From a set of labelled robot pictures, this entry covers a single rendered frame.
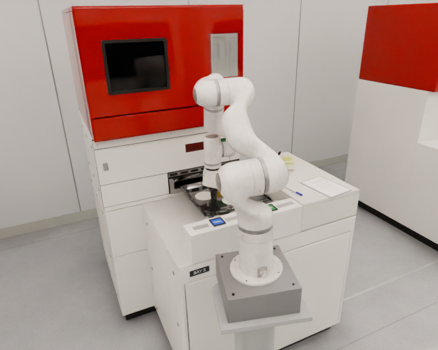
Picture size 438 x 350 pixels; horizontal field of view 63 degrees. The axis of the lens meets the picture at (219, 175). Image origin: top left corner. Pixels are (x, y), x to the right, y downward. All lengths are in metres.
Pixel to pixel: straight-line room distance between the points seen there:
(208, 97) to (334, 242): 1.04
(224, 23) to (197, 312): 1.38
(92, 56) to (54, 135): 1.73
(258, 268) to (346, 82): 3.58
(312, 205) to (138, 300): 1.26
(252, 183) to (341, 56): 3.50
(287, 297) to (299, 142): 3.22
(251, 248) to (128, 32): 1.10
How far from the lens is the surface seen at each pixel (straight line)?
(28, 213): 3.65
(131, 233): 2.12
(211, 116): 1.58
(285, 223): 1.68
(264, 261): 1.26
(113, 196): 1.99
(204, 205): 1.81
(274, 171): 1.12
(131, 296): 2.37
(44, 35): 3.27
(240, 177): 1.08
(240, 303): 1.25
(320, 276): 2.04
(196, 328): 1.78
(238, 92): 1.34
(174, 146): 1.97
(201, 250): 1.52
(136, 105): 1.81
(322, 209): 1.79
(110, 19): 1.76
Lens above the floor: 1.76
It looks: 24 degrees down
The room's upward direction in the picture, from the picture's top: 1 degrees counter-clockwise
